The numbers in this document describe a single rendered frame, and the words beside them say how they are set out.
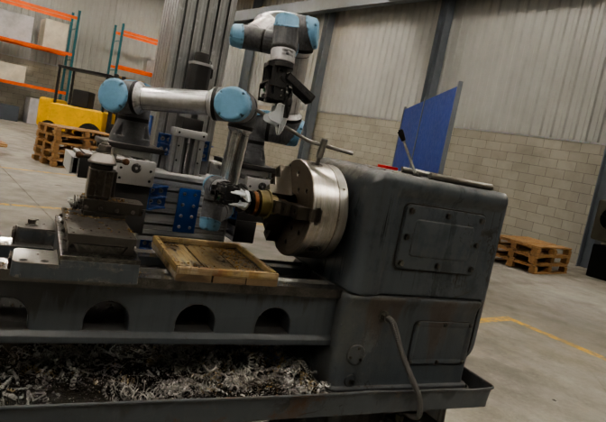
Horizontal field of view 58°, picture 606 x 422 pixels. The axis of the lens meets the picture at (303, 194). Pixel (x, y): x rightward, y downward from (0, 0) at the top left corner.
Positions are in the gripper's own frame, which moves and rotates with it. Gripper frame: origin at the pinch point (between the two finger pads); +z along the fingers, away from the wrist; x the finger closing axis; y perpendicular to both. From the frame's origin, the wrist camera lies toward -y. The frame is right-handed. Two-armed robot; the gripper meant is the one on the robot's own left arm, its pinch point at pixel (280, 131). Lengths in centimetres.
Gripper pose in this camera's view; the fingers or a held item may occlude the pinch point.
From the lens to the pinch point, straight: 163.9
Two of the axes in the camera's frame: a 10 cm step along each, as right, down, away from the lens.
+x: 4.6, -0.2, -8.9
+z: -1.1, 9.9, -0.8
